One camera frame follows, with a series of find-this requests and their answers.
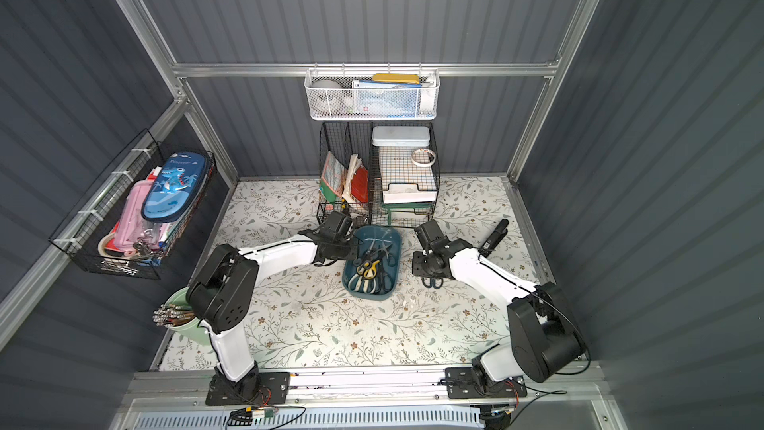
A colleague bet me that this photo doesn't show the black handled scissors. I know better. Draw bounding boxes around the black handled scissors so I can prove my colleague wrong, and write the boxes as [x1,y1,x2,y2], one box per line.
[421,277,445,290]

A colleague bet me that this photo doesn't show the yellow handled scissors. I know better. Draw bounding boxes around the yellow handled scissors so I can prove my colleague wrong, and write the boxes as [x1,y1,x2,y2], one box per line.
[348,251,381,295]

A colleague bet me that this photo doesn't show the teal plastic storage box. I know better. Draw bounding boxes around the teal plastic storage box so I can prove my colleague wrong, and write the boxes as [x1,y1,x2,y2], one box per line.
[341,226,402,301]

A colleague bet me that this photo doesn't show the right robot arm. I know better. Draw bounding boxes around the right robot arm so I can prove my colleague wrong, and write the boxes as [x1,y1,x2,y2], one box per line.
[412,219,589,385]

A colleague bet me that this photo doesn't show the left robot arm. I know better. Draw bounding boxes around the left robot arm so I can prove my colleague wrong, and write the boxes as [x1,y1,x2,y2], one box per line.
[186,210,358,384]

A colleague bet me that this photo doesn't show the white flat box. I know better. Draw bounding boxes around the white flat box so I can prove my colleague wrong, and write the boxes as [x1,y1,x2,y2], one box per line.
[372,127,430,149]

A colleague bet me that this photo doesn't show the red folder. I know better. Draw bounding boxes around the red folder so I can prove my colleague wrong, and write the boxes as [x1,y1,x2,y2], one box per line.
[350,165,369,203]

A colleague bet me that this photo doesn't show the black stapler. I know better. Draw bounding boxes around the black stapler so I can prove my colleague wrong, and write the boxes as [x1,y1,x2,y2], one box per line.
[479,219,509,258]

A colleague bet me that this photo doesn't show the white tape roll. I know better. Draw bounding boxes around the white tape roll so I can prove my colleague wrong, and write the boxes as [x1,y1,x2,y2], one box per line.
[411,149,437,168]

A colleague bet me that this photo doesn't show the mint green pencil cup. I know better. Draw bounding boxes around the mint green pencil cup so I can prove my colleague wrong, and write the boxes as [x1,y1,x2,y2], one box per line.
[152,287,211,346]

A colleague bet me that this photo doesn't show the blue dinosaur pencil case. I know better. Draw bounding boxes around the blue dinosaur pencil case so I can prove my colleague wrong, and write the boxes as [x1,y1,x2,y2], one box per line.
[141,151,212,223]

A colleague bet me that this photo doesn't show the yellow case in basket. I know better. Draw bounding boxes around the yellow case in basket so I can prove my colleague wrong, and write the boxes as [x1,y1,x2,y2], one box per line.
[372,73,420,86]

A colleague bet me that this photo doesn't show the pink pencil case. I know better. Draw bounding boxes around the pink pencil case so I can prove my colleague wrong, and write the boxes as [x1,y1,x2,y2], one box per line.
[111,180,155,259]

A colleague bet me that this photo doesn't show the black wire desk organizer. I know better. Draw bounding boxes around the black wire desk organizer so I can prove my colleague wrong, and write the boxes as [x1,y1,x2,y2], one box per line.
[316,121,441,228]

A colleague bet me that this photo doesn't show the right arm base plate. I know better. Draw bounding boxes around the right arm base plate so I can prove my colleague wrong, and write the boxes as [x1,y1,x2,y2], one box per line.
[439,367,527,400]

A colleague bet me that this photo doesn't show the white wire wall basket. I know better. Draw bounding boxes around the white wire wall basket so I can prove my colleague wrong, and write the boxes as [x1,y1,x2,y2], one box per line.
[304,71,441,121]

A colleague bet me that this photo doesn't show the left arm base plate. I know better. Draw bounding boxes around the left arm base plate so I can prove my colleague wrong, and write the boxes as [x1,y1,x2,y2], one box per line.
[205,370,292,406]

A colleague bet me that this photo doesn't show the black wire side basket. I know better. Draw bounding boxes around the black wire side basket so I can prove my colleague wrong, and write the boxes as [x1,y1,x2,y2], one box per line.
[50,131,216,280]

